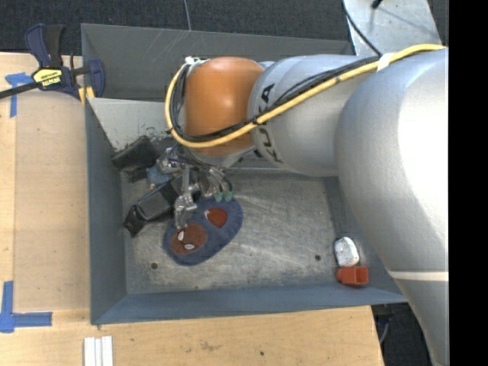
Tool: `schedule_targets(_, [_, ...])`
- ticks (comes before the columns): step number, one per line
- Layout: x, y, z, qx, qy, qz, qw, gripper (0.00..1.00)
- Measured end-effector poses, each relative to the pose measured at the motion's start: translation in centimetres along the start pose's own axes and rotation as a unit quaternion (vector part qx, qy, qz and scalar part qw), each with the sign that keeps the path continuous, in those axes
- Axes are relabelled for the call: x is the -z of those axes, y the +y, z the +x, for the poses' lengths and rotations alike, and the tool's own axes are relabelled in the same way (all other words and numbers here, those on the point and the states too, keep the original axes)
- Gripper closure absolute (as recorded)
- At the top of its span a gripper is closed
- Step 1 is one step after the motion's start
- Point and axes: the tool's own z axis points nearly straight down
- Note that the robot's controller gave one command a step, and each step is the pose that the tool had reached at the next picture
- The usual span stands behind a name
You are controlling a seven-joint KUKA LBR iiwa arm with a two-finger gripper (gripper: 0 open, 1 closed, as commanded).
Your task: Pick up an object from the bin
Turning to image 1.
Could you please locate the small blue lump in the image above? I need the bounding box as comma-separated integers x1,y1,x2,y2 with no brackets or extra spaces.
146,165,175,190

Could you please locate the blue cloth with red patches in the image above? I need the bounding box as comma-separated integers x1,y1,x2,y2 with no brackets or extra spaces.
162,196,245,267

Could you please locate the grey metal bin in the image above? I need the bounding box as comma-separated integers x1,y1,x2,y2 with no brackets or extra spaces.
79,23,409,326

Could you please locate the pale wood flat board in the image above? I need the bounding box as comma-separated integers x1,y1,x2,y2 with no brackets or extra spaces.
12,89,92,313

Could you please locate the white speckled lump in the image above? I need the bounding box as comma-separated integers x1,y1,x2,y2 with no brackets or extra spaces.
333,236,361,268

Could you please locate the red-orange small block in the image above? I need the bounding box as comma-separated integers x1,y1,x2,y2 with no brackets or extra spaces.
335,265,371,287

